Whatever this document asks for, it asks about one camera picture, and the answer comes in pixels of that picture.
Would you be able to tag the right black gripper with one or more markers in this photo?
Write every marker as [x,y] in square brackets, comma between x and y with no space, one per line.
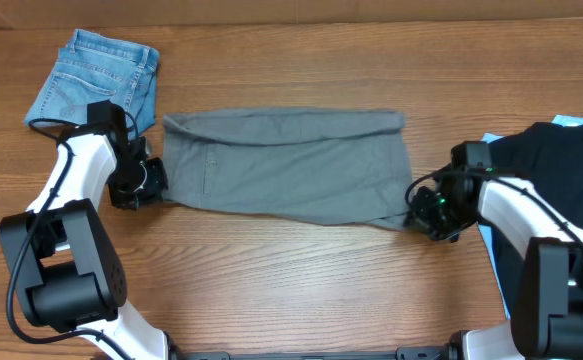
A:
[422,214]

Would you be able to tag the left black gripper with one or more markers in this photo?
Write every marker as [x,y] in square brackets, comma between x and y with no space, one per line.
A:
[157,183]

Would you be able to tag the grey shorts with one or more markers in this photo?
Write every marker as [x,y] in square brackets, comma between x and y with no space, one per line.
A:
[314,165]

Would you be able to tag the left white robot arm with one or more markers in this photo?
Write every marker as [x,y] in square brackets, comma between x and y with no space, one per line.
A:
[66,278]

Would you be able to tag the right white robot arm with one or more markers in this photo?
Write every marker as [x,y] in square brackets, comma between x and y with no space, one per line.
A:
[547,319]

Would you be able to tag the folded blue denim shorts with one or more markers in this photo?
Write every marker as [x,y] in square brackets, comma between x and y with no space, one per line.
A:
[92,68]

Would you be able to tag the black t-shirt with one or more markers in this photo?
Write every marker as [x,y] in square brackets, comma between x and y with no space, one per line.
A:
[550,155]

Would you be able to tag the light blue garment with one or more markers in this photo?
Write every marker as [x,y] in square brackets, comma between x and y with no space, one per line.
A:
[486,231]

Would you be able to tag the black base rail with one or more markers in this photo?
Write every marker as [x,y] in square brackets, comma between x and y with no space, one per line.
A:
[445,352]

